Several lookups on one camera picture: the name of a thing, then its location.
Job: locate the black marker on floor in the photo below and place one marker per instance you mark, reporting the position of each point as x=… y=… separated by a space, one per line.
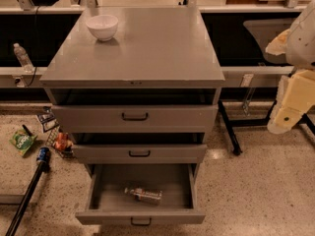
x=27 y=130

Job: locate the grey top drawer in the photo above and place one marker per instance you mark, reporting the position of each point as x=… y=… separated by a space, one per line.
x=136 y=119

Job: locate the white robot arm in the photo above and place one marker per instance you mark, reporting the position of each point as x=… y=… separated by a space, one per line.
x=301 y=40

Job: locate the green snack bag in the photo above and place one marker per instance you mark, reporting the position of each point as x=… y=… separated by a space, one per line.
x=22 y=141

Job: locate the black pole on floor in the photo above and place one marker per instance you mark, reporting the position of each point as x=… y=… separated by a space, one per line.
x=42 y=167

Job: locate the upright water bottle on ledge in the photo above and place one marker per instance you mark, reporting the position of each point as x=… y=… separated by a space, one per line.
x=23 y=58

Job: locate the dark snack packet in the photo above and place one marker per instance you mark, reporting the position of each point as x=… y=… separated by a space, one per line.
x=47 y=120

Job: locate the grey metal drawer cabinet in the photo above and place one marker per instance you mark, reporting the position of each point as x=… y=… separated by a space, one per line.
x=158 y=56

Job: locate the blue soda can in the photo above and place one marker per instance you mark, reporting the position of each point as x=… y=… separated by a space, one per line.
x=43 y=155

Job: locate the clear plastic water bottle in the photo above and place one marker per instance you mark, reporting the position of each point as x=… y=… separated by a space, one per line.
x=144 y=195

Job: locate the grey middle drawer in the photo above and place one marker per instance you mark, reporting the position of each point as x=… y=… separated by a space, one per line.
x=98 y=154

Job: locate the grey open bottom drawer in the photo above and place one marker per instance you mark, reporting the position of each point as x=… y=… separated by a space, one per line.
x=109 y=204

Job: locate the black folding table stand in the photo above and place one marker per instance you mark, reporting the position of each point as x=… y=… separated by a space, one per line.
x=230 y=124

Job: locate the white ceramic bowl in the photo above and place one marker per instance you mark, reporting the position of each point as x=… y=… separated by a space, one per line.
x=102 y=27

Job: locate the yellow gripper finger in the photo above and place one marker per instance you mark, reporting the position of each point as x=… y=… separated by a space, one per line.
x=278 y=45
x=295 y=97

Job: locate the orange snack packet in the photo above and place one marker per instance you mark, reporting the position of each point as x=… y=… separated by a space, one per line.
x=62 y=142

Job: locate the grey tray table top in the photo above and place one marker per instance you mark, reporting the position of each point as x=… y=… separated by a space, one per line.
x=264 y=31

